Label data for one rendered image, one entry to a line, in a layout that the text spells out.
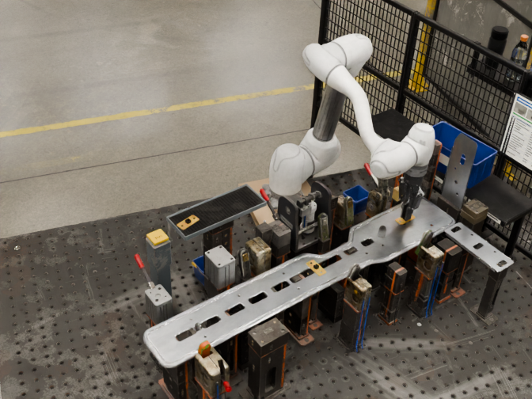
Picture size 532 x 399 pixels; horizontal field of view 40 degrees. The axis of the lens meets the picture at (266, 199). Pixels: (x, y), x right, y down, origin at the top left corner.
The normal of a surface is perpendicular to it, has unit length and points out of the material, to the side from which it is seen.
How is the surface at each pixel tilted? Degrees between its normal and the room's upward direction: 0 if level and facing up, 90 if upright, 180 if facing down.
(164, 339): 0
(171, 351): 0
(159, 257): 90
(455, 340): 0
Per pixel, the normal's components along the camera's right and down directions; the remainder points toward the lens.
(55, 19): 0.04, -0.77
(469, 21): -0.94, 0.17
